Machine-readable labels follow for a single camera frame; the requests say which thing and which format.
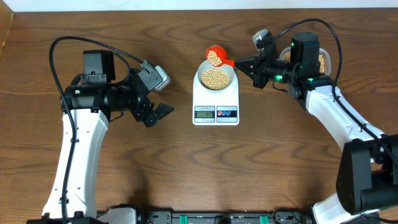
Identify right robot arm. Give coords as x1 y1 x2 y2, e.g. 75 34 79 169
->
234 29 397 223

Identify red measuring scoop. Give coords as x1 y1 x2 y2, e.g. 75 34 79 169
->
205 45 235 67

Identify soybeans in container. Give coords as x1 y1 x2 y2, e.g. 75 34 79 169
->
282 51 325 73

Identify left black cable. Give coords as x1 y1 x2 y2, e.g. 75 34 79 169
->
49 35 144 224

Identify soybeans in scoop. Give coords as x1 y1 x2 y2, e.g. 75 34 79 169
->
206 50 223 67

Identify soybeans in bowl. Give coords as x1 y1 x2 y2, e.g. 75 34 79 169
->
201 68 230 91

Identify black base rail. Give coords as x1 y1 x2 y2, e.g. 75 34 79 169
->
98 208 317 224

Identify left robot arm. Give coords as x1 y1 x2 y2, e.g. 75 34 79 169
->
36 50 174 223

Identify clear plastic container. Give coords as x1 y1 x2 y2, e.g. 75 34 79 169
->
279 47 331 76

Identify brown cardboard box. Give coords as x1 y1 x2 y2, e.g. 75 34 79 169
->
0 0 14 55

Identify black cable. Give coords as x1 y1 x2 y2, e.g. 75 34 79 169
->
272 17 398 166
49 35 144 224

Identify right black cable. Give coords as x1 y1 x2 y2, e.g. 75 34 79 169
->
272 17 398 166

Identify pale grey bowl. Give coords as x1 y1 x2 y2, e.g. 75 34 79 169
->
197 60 235 90

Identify white digital kitchen scale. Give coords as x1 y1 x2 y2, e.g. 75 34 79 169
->
192 71 239 126

